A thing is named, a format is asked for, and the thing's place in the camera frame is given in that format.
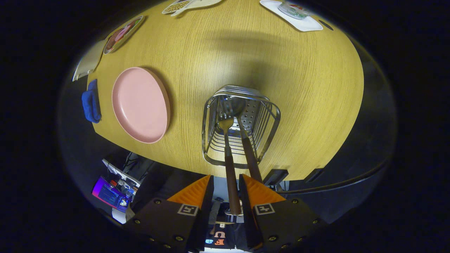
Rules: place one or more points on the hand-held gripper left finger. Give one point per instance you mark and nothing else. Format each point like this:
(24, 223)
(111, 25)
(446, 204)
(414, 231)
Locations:
(207, 211)

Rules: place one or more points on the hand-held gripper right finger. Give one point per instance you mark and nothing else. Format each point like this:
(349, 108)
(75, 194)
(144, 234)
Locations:
(247, 214)

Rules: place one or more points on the person's black printed shirt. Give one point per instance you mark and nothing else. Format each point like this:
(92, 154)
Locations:
(225, 240)

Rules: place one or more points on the laptop with purple screen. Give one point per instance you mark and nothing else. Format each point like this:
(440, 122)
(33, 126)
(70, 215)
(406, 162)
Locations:
(109, 195)

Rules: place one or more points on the pink round plate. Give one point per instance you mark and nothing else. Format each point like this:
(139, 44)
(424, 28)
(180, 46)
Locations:
(140, 105)

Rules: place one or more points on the blue folded cloth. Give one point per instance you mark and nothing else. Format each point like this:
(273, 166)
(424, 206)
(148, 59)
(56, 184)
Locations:
(91, 103)

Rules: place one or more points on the white toaster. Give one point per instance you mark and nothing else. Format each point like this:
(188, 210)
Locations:
(89, 61)

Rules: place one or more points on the brown meat piece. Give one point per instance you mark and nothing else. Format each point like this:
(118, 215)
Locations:
(111, 43)

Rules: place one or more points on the pink ham slice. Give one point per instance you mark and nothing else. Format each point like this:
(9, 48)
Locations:
(122, 34)

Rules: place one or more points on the white square coaster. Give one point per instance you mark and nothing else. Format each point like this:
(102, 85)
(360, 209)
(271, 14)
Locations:
(302, 24)

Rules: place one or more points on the grey oval food plate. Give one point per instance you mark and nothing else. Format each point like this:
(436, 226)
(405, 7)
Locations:
(136, 25)

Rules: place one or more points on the white divided bean dish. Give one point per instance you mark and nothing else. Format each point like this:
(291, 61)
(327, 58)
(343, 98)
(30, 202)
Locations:
(204, 3)

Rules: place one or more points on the white plastic drink bottle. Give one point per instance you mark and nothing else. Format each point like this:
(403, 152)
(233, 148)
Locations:
(293, 10)

